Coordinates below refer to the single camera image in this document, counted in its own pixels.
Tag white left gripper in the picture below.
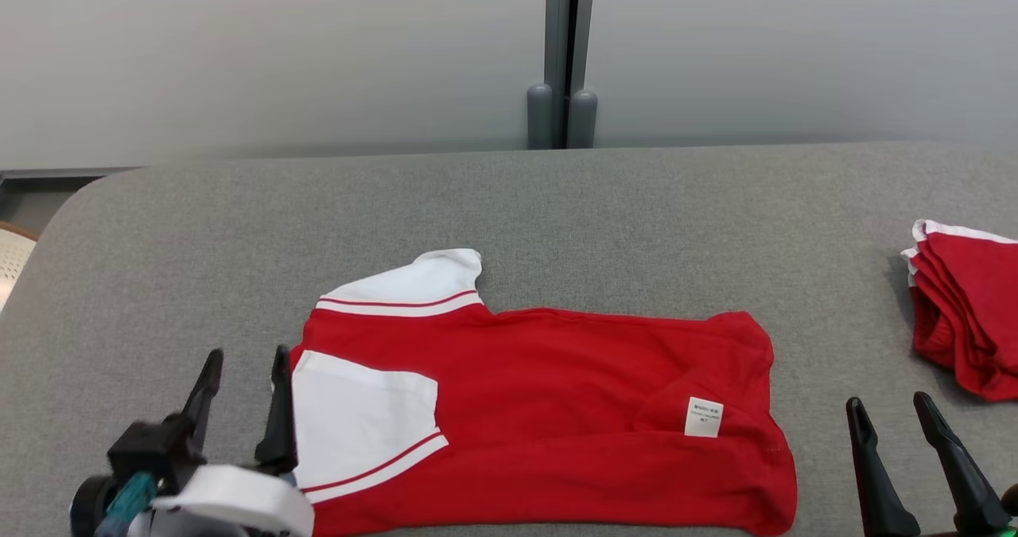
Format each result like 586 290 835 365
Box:
127 344 317 537

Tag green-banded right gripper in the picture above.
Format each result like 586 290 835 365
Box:
845 391 1018 537

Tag red shirt with white sleeves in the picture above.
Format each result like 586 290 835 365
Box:
900 219 1018 403
288 248 798 537

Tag white perforated chair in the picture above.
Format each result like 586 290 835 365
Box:
0 220 41 313

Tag teal-ended camera cable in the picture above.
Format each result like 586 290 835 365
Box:
70 473 160 537

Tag grey panel base rail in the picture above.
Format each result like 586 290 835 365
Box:
0 167 148 182

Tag grey partition post with feet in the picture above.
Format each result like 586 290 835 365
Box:
526 0 599 150

